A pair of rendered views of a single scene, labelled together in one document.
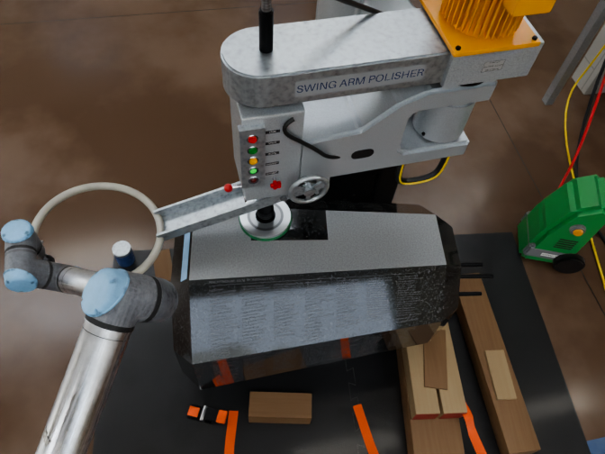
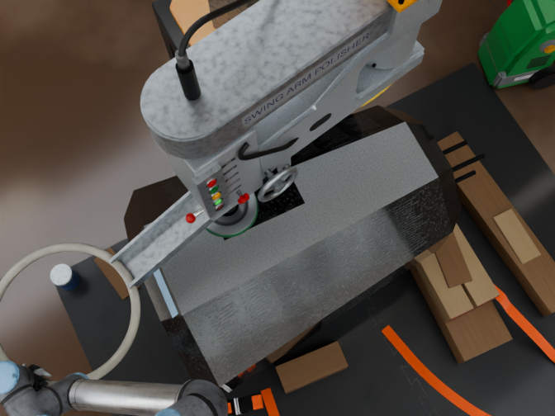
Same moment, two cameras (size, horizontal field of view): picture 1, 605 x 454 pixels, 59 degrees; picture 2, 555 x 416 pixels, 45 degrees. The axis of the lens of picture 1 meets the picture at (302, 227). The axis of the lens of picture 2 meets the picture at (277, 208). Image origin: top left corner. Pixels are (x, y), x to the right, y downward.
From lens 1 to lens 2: 0.63 m
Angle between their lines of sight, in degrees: 16
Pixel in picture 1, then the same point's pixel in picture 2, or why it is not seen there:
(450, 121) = (402, 47)
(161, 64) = not seen: outside the picture
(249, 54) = (178, 108)
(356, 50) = (291, 49)
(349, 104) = not seen: hidden behind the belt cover
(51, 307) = not seen: hidden behind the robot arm
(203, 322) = (215, 346)
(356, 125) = (306, 103)
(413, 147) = (368, 84)
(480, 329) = (480, 196)
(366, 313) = (374, 259)
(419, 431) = (457, 330)
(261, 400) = (291, 371)
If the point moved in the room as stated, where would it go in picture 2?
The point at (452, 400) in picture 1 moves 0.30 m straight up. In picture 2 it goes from (481, 289) to (500, 274)
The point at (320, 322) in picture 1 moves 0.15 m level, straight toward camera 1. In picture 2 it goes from (332, 290) to (340, 331)
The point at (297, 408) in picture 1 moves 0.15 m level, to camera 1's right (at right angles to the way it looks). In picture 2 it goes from (330, 362) to (362, 352)
